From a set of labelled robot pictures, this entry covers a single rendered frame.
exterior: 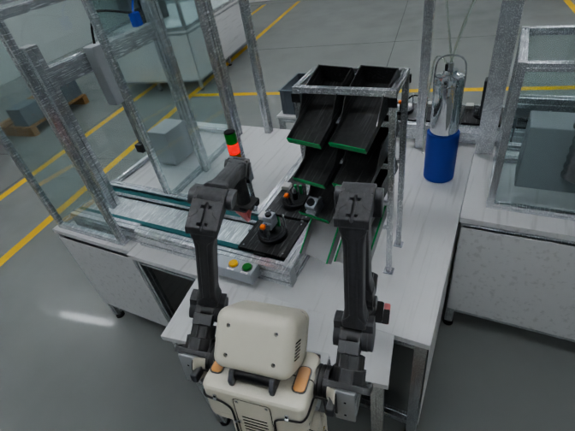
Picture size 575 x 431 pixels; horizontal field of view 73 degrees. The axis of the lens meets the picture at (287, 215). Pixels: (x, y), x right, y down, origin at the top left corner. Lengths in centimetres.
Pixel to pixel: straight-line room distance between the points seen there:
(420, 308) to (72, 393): 218
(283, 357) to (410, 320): 74
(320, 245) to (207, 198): 76
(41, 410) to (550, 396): 286
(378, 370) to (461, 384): 106
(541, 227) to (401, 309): 78
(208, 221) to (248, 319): 25
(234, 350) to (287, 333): 14
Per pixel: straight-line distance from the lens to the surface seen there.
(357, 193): 87
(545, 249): 211
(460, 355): 255
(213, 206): 93
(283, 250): 169
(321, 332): 155
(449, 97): 200
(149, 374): 275
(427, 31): 228
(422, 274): 173
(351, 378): 104
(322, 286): 168
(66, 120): 223
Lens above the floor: 214
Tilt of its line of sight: 39 degrees down
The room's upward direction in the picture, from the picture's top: 11 degrees counter-clockwise
